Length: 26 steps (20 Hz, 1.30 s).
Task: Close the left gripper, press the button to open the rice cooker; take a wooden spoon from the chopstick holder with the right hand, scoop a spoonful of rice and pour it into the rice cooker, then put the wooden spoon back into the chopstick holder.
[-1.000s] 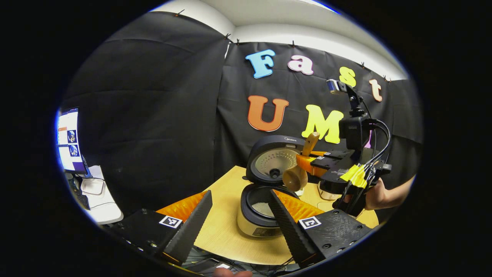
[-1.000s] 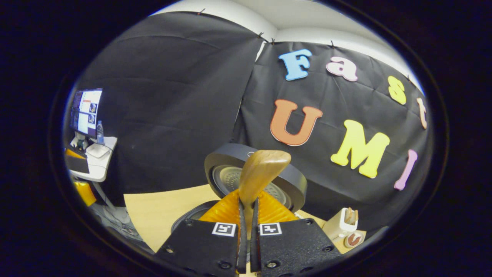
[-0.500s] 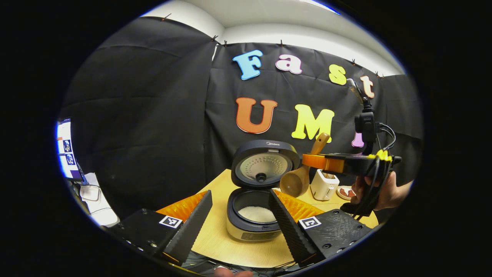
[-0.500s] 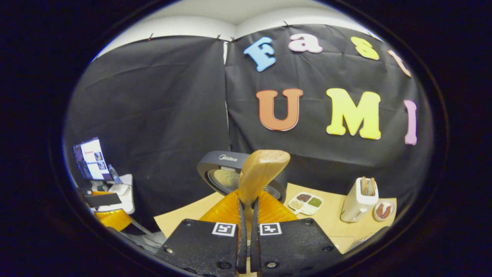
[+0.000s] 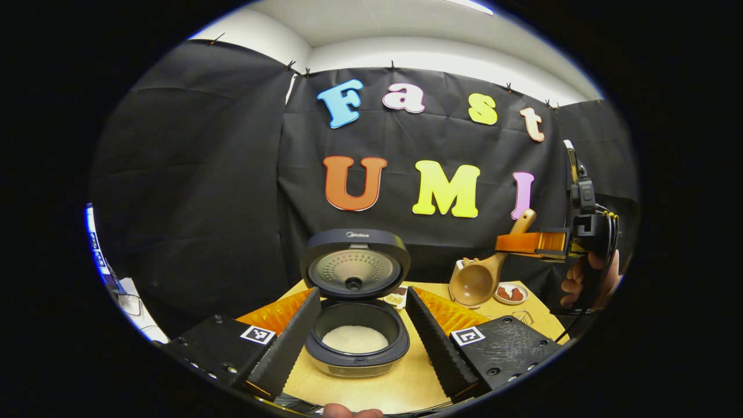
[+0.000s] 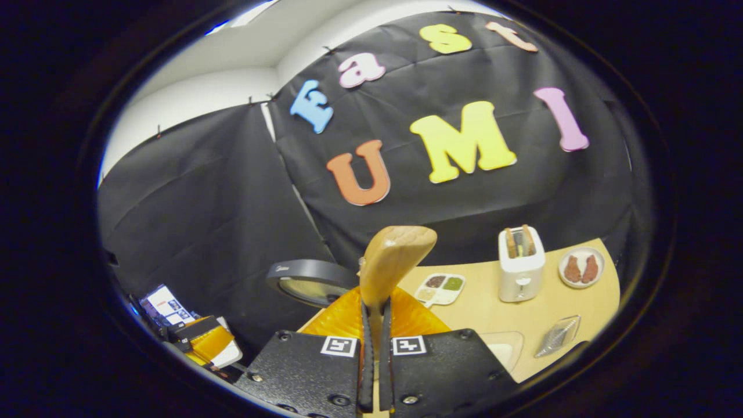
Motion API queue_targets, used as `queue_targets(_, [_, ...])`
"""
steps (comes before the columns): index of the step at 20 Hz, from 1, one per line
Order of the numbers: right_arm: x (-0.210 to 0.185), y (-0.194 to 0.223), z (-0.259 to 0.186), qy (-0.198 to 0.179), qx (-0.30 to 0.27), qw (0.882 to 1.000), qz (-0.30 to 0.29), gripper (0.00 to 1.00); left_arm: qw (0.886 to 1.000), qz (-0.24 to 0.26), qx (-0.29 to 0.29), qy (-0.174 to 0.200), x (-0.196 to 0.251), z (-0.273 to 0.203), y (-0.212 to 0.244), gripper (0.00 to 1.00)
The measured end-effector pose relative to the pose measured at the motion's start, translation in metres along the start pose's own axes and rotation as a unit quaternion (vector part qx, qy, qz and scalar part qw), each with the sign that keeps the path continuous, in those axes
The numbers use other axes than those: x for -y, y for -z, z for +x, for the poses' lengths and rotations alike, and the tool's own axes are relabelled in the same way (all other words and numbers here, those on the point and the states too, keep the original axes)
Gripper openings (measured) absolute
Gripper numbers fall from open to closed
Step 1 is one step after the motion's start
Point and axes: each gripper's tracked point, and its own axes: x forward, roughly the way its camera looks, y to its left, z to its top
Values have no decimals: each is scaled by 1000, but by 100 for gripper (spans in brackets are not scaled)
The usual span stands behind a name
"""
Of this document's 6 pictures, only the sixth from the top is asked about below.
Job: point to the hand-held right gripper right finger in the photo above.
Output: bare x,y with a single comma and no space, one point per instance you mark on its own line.
447,377

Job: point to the toast slice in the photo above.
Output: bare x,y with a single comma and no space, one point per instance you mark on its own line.
528,241
511,244

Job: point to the dark grey rice cooker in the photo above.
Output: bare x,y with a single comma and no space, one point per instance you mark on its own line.
307,273

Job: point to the white round plate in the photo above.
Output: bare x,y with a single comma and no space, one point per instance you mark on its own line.
580,285

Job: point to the black backdrop cloth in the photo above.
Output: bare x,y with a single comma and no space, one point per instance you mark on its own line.
203,220

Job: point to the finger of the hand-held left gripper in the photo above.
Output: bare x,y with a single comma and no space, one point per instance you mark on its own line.
212,343

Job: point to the clear glass dish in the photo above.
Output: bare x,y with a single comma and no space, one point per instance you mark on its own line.
516,348

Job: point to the ceiling light panel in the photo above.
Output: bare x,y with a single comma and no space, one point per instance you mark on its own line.
249,13

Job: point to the white toaster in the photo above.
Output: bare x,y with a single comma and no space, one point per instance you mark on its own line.
521,278

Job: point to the brown meat piece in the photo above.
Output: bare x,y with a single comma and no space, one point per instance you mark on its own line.
590,269
572,270

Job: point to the white divided bean tray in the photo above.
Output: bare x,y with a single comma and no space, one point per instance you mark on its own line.
435,297

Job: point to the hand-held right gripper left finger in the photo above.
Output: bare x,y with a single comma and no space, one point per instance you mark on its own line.
307,377

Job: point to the wooden spoon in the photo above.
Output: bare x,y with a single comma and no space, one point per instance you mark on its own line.
389,261

